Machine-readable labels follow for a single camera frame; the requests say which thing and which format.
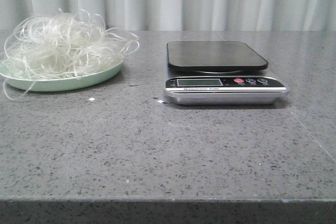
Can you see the white vermicelli bundle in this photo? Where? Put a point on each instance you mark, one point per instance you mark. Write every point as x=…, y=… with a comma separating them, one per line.
x=64, y=46

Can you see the black silver kitchen scale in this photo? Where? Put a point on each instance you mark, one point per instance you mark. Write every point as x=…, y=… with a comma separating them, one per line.
x=219, y=73

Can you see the light green plate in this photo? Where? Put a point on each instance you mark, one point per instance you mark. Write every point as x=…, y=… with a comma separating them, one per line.
x=58, y=85

